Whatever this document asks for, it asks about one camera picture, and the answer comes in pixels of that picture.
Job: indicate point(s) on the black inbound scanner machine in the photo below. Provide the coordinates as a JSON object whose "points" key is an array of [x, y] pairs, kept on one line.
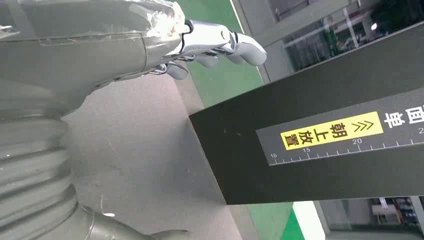
{"points": [[251, 109]]}

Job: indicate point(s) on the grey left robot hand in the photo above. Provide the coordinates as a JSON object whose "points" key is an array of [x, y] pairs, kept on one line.
{"points": [[86, 56]]}

